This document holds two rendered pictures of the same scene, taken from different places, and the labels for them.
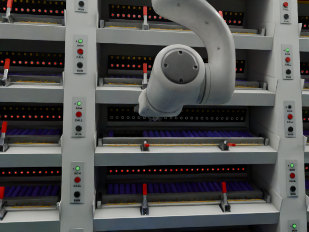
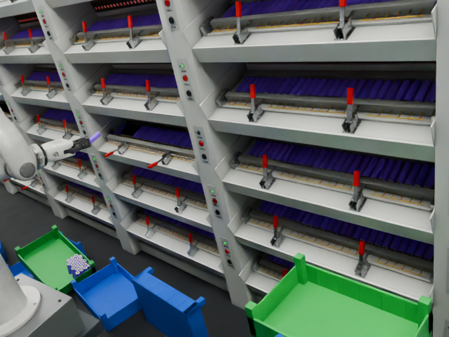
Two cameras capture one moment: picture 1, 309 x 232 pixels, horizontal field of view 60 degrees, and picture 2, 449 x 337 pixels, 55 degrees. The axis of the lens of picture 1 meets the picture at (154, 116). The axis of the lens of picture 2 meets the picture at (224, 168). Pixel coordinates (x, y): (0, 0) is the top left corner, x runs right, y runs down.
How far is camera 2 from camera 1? 1.58 m
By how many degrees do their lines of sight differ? 61
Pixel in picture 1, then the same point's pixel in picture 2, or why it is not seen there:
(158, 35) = (93, 55)
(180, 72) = not seen: outside the picture
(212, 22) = not seen: outside the picture
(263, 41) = (162, 55)
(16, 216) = (89, 178)
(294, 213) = (224, 233)
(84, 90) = (77, 104)
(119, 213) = (125, 191)
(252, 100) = (172, 120)
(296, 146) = (213, 174)
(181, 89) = not seen: outside the picture
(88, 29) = (60, 55)
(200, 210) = (166, 205)
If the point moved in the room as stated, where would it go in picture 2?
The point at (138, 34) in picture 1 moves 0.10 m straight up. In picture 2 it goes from (83, 55) to (73, 26)
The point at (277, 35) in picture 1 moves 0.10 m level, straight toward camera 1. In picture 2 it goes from (170, 47) to (134, 56)
